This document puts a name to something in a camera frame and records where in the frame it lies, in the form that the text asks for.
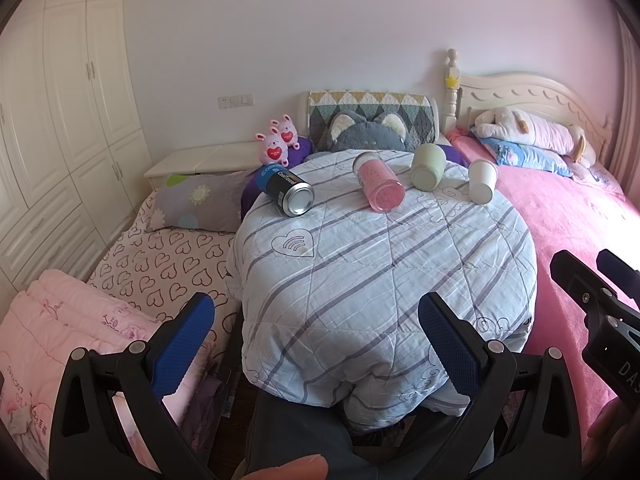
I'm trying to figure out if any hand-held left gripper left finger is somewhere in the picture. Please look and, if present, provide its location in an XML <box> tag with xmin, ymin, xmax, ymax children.
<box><xmin>48</xmin><ymin>292</ymin><xmax>216</xmax><ymax>480</ymax></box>

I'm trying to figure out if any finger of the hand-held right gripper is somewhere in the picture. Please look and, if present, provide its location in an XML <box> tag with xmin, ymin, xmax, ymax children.
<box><xmin>550</xmin><ymin>249</ymin><xmax>622</xmax><ymax>333</ymax></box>
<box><xmin>596</xmin><ymin>248</ymin><xmax>640</xmax><ymax>311</ymax></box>

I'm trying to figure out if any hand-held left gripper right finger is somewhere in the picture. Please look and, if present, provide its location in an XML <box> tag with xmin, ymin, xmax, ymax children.
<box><xmin>419</xmin><ymin>292</ymin><xmax>584</xmax><ymax>480</ymax></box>

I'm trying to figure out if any white cup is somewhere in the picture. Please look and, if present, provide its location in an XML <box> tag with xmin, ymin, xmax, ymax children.
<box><xmin>468</xmin><ymin>159</ymin><xmax>497</xmax><ymax>205</ymax></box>

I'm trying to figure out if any pink speckled cup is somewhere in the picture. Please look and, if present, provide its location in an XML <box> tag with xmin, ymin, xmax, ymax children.
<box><xmin>352</xmin><ymin>151</ymin><xmax>405</xmax><ymax>212</ymax></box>

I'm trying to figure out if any pale green cup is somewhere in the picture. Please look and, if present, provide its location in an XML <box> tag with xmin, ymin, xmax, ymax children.
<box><xmin>411</xmin><ymin>143</ymin><xmax>447</xmax><ymax>191</ymax></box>

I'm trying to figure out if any blue black metal cup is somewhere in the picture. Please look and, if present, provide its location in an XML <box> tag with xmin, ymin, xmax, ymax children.
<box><xmin>252</xmin><ymin>162</ymin><xmax>315</xmax><ymax>218</ymax></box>

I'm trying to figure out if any person's right hand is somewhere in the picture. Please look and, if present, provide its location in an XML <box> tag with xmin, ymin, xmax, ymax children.
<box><xmin>587</xmin><ymin>396</ymin><xmax>640</xmax><ymax>463</ymax></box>

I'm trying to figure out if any person's left hand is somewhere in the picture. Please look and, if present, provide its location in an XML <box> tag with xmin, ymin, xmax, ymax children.
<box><xmin>239</xmin><ymin>454</ymin><xmax>327</xmax><ymax>480</ymax></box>

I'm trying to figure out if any pink fleece blanket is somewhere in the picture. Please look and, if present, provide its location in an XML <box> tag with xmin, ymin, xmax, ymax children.
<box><xmin>445</xmin><ymin>129</ymin><xmax>640</xmax><ymax>433</ymax></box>

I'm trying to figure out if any purple cloth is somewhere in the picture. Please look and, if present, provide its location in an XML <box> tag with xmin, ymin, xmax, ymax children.
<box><xmin>179</xmin><ymin>372</ymin><xmax>237</xmax><ymax>453</ymax></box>

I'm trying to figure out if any heart print bed sheet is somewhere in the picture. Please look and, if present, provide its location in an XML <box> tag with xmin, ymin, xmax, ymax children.
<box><xmin>87</xmin><ymin>195</ymin><xmax>247</xmax><ymax>358</ymax></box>

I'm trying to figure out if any striped light blue quilt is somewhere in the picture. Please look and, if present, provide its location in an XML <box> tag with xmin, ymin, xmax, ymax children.
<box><xmin>226</xmin><ymin>149</ymin><xmax>539</xmax><ymax>418</ymax></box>

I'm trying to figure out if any folded pink quilt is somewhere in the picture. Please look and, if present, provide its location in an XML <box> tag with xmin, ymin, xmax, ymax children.
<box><xmin>0</xmin><ymin>269</ymin><xmax>217</xmax><ymax>463</ymax></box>

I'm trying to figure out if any blue cartoon pillow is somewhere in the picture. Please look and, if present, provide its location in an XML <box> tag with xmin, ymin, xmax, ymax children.
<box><xmin>479</xmin><ymin>137</ymin><xmax>574</xmax><ymax>178</ymax></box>

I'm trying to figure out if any pink curtain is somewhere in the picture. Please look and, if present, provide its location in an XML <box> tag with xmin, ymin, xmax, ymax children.
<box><xmin>606</xmin><ymin>10</ymin><xmax>640</xmax><ymax>198</ymax></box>

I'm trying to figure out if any grey floral pillow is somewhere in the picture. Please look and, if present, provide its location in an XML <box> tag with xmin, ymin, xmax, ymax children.
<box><xmin>146</xmin><ymin>170</ymin><xmax>257</xmax><ymax>233</ymax></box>

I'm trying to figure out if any long white pink plush toy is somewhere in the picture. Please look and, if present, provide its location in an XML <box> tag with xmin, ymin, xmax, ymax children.
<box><xmin>472</xmin><ymin>108</ymin><xmax>598</xmax><ymax>166</ymax></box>

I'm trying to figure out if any purple cushion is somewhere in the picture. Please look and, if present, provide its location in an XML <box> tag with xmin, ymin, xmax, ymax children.
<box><xmin>437</xmin><ymin>142</ymin><xmax>471</xmax><ymax>167</ymax></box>

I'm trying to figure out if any cream carved bed headboard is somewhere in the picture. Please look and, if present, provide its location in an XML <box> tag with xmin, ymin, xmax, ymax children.
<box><xmin>444</xmin><ymin>49</ymin><xmax>616</xmax><ymax>161</ymax></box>

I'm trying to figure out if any pink bunny plush toy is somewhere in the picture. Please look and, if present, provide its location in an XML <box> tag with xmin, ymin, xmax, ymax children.
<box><xmin>277</xmin><ymin>114</ymin><xmax>302</xmax><ymax>155</ymax></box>
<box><xmin>256</xmin><ymin>120</ymin><xmax>290</xmax><ymax>167</ymax></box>

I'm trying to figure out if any grey cat face cushion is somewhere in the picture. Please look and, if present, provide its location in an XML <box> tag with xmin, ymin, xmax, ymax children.
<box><xmin>317</xmin><ymin>111</ymin><xmax>408</xmax><ymax>153</ymax></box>

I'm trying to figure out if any diamond pattern knit cover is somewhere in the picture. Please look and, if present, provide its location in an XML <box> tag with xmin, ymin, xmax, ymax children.
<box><xmin>307</xmin><ymin>91</ymin><xmax>435</xmax><ymax>147</ymax></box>

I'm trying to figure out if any white panelled wardrobe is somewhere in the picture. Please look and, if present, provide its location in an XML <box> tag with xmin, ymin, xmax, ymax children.
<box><xmin>0</xmin><ymin>0</ymin><xmax>154</xmax><ymax>302</ymax></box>

